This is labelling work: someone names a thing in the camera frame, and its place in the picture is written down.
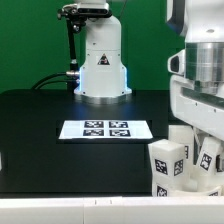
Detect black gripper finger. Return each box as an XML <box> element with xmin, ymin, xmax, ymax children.
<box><xmin>193</xmin><ymin>127</ymin><xmax>208</xmax><ymax>157</ymax></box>

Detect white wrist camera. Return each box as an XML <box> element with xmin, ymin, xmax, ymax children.
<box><xmin>167</xmin><ymin>50</ymin><xmax>185</xmax><ymax>76</ymax></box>

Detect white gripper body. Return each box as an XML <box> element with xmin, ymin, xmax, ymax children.
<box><xmin>170</xmin><ymin>75</ymin><xmax>224</xmax><ymax>141</ymax></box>

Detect white front wall rail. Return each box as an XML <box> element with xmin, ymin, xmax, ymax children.
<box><xmin>0</xmin><ymin>197</ymin><xmax>224</xmax><ymax>224</ymax></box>

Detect white marker sheet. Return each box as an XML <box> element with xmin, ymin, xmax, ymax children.
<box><xmin>59</xmin><ymin>120</ymin><xmax>153</xmax><ymax>140</ymax></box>

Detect black cables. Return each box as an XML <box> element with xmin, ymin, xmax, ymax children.
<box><xmin>31</xmin><ymin>71</ymin><xmax>81</xmax><ymax>90</ymax></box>

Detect white round stool seat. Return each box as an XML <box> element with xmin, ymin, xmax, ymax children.
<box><xmin>152</xmin><ymin>180</ymin><xmax>222</xmax><ymax>197</ymax></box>

